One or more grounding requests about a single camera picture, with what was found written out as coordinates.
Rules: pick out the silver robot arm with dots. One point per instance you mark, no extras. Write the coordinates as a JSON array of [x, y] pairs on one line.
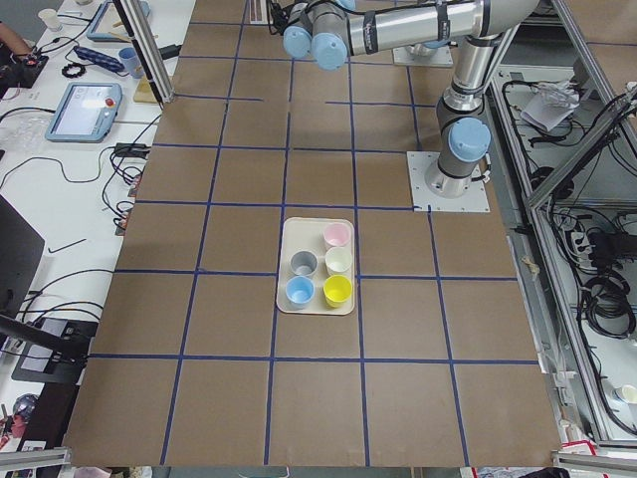
[[333, 31]]

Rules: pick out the pink plastic cup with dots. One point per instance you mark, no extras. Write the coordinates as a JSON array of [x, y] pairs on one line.
[[336, 234]]

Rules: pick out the white plastic cup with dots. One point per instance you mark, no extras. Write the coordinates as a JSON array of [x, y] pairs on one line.
[[338, 261]]

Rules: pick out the grey plastic cup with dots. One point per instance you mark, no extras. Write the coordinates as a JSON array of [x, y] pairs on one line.
[[304, 263]]

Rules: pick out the yellow plastic cup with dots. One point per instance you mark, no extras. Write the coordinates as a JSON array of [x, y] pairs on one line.
[[337, 291]]

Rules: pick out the blue plastic cup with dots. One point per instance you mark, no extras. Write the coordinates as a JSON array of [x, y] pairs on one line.
[[300, 292]]

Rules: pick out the white paper cup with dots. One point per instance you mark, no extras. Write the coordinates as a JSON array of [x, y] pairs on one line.
[[50, 19]]

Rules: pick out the cream plastic tray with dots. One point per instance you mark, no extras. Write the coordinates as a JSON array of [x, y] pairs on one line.
[[306, 234]]

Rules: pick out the wooden board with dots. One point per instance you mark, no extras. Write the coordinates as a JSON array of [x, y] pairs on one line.
[[145, 92]]

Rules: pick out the black allen key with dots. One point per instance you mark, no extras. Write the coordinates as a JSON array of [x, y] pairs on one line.
[[54, 250]]

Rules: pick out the blue mug on desk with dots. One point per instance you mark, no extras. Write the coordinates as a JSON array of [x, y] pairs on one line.
[[131, 62]]

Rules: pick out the near teach pendant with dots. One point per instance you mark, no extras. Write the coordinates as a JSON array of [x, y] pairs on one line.
[[85, 113]]

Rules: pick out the teach pendant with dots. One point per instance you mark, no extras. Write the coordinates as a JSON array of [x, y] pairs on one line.
[[85, 113], [106, 25]]

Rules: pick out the crumpled white paper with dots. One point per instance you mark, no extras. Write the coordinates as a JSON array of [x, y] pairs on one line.
[[552, 103]]

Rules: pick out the black monitor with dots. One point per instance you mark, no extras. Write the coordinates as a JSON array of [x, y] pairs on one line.
[[21, 250]]

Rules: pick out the far teach pendant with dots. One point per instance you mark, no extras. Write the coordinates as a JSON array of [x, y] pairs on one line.
[[106, 25]]

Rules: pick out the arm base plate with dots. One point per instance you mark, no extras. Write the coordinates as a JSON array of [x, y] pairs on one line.
[[421, 56], [474, 200]]

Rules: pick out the white wire rack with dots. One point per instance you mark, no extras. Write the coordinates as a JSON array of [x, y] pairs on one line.
[[258, 12]]

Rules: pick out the aluminium frame post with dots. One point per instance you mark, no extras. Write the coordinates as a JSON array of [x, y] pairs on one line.
[[139, 33]]

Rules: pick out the black ring part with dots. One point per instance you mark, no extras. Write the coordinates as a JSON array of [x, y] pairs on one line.
[[73, 70]]

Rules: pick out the paper cup under frame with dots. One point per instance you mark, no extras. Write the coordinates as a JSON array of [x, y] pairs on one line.
[[627, 393]]

